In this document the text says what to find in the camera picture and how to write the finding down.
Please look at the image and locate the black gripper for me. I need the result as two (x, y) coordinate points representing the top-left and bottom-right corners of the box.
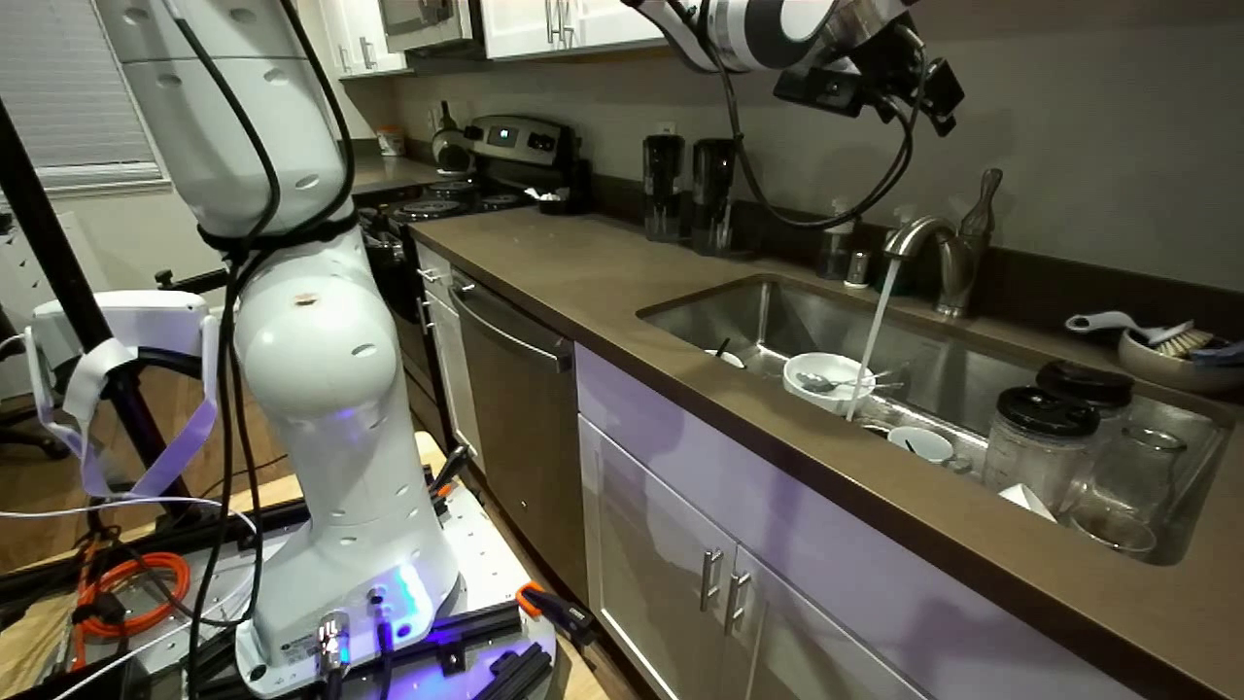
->
(826, 13), (973, 141)

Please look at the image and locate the chrome kitchen faucet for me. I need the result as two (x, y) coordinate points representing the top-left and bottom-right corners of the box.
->
(882, 209), (983, 326)

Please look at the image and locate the white pump soap dispenser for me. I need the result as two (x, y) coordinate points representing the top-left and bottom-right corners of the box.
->
(817, 213), (860, 280)

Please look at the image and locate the running water stream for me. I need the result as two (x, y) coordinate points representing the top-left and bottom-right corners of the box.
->
(842, 252), (907, 423)

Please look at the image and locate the stainless steel sink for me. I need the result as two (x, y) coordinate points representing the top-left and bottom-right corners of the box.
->
(635, 268), (1232, 567)

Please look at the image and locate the white scoop utensil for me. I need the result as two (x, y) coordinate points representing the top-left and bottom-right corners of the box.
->
(1061, 306), (1158, 348)

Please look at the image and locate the white bowl with spoon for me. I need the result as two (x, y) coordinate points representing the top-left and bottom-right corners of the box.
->
(781, 351), (882, 415)

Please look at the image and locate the glass jar with black lid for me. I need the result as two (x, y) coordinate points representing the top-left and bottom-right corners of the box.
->
(1035, 359), (1140, 414)
(979, 386), (1105, 519)

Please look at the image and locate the small white bowl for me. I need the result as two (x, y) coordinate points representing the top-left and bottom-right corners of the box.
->
(887, 423), (961, 471)

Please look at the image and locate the bowl holding utensils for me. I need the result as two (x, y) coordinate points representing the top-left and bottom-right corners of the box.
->
(1117, 322), (1244, 399)

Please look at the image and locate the clear lidless glass jar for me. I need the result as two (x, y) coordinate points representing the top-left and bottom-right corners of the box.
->
(1065, 419), (1193, 561)

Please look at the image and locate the dark kettle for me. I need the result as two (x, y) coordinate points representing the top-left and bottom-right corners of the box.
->
(427, 103), (477, 180)

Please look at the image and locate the built-in microwave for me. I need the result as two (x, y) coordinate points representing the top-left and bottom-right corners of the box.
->
(373, 0), (477, 53)

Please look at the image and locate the stainless steel dishwasher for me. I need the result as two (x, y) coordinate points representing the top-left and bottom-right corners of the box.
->
(448, 272), (591, 604)

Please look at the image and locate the white narrow drawer cabinet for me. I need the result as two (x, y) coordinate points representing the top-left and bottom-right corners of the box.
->
(417, 240), (487, 458)

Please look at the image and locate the white lower cabinet door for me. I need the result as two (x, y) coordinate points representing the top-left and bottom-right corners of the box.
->
(576, 415), (746, 700)
(733, 554), (925, 700)

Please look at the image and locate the white perforated robot table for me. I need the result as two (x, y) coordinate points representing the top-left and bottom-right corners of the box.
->
(127, 428), (576, 700)

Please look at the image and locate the black and orange clamp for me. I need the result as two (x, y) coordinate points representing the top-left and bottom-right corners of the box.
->
(514, 581), (601, 643)

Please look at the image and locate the window blind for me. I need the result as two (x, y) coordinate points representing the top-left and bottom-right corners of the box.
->
(0, 0), (162, 184)

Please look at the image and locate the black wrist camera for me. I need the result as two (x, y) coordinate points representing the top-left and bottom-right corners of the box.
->
(768, 64), (870, 121)

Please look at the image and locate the metal cabinet door handle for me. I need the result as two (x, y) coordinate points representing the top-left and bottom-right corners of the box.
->
(694, 548), (725, 615)
(721, 567), (756, 637)

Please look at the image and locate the black metal frame bar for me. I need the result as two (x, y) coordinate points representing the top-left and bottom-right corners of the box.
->
(383, 598), (559, 700)

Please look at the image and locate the white flat ribbon strap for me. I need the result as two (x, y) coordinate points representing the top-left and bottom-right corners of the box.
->
(19, 288), (224, 507)

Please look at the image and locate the orange cable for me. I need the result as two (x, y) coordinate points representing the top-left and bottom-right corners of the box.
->
(67, 548), (197, 655)

